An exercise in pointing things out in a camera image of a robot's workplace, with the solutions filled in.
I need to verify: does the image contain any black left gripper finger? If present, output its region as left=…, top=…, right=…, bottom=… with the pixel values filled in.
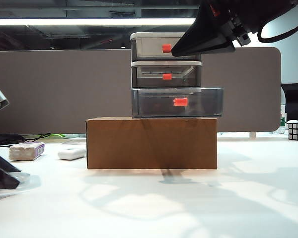
left=0, top=171, right=21, bottom=191
left=0, top=148, right=22, bottom=174

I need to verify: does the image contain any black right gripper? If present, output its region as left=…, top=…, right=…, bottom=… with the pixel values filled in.
left=171, top=0, right=298, bottom=58

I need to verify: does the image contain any transparent tape roll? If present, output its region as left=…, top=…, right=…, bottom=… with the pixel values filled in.
left=11, top=172, right=42, bottom=189

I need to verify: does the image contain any white plastic drawer cabinet frame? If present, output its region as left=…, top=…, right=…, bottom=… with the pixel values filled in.
left=130, top=32, right=203, bottom=90

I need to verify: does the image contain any clear drawer with orange handle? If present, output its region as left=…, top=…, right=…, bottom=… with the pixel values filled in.
left=135, top=65, right=199, bottom=88
left=135, top=37, right=201, bottom=60
left=131, top=86, right=225, bottom=118

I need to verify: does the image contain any white eraser with purple label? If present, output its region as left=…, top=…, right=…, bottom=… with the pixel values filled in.
left=8, top=142, right=46, bottom=161

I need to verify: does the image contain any white earbuds case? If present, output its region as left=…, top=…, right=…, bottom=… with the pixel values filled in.
left=57, top=147, right=86, bottom=161

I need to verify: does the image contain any grey-brown desk partition panel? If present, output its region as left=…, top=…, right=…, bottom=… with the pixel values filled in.
left=0, top=47, right=282, bottom=136

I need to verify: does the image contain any black office chair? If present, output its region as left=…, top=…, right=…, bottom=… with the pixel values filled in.
left=280, top=83, right=298, bottom=122

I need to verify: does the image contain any long ceiling light strip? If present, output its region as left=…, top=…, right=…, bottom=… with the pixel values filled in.
left=0, top=17, right=197, bottom=26

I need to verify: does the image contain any clear bottle with green label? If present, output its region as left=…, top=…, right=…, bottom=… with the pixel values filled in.
left=279, top=104, right=288, bottom=131

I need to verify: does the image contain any brown cardboard box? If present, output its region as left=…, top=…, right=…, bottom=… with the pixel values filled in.
left=85, top=117, right=218, bottom=171

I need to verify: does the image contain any black cable bundle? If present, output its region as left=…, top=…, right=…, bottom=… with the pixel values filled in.
left=0, top=133, right=52, bottom=148

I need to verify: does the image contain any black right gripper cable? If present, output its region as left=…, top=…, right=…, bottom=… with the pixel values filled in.
left=257, top=17, right=298, bottom=44

